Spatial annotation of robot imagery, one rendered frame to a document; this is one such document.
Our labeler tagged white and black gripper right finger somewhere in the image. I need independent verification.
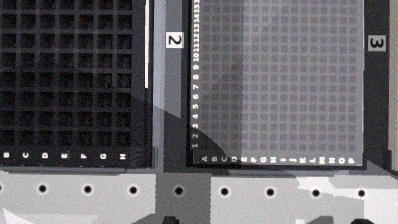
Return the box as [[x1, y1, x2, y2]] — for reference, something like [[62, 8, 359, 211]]
[[351, 219, 374, 224]]

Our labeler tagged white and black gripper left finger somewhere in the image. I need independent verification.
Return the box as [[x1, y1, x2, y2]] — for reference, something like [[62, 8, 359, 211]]
[[162, 216, 179, 224]]

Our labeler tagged black well plate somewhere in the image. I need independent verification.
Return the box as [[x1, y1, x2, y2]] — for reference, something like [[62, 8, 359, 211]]
[[0, 0, 154, 167]]

